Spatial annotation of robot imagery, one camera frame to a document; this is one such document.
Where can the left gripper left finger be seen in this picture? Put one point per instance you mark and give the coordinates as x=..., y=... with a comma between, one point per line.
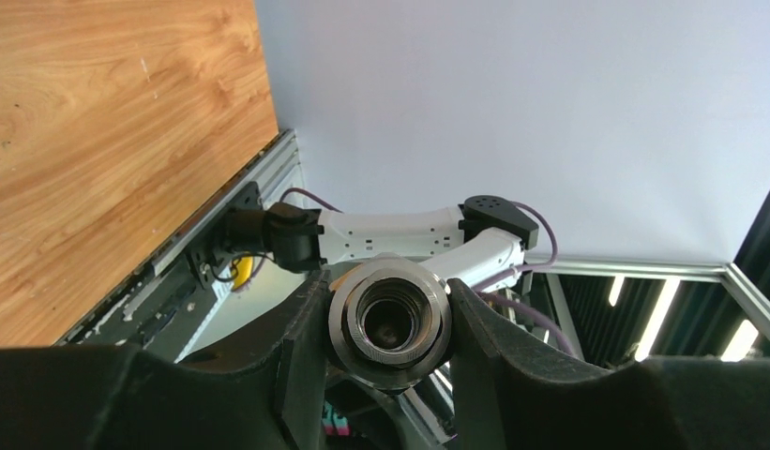
x=261, y=387

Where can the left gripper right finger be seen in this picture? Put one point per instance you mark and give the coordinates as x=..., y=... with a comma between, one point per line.
x=512, y=391

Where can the steel threaded pipe fitting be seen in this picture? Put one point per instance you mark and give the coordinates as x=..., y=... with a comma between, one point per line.
x=389, y=322

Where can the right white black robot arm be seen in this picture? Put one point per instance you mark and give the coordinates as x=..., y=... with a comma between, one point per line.
x=481, y=241

